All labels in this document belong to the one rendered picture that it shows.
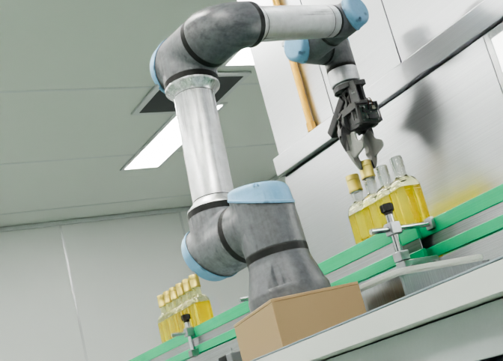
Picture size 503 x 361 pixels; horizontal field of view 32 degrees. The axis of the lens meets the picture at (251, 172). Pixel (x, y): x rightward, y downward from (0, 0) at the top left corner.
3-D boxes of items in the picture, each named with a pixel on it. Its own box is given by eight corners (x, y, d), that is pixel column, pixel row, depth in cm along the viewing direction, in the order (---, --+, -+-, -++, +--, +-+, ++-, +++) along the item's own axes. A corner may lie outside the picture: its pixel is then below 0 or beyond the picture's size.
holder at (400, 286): (522, 294, 169) (509, 255, 171) (412, 318, 155) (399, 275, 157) (463, 314, 183) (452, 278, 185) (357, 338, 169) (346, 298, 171)
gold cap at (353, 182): (346, 194, 220) (342, 177, 221) (354, 195, 222) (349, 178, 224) (358, 189, 218) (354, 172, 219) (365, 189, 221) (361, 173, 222)
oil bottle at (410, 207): (445, 261, 199) (418, 171, 204) (427, 264, 196) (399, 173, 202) (430, 267, 203) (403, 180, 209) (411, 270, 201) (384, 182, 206)
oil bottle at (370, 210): (415, 274, 208) (388, 188, 214) (396, 277, 205) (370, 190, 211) (400, 280, 213) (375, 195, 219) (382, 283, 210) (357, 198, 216)
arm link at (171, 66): (227, 261, 162) (178, 8, 182) (182, 287, 172) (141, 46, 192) (277, 262, 169) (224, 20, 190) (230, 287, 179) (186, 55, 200)
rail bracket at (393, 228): (446, 252, 188) (428, 196, 192) (384, 263, 180) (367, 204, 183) (437, 256, 191) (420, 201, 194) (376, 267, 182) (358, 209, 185)
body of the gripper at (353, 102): (359, 124, 211) (346, 78, 214) (340, 138, 218) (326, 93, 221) (385, 122, 215) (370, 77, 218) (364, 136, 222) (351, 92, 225)
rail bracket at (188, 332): (201, 355, 269) (191, 312, 273) (180, 359, 266) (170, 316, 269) (196, 357, 273) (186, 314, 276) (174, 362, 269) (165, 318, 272)
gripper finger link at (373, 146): (385, 161, 213) (370, 126, 215) (370, 170, 218) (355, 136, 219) (394, 159, 215) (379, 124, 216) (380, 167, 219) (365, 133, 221)
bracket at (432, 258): (450, 285, 185) (439, 253, 187) (415, 292, 181) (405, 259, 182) (439, 289, 188) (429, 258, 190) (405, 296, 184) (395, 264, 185)
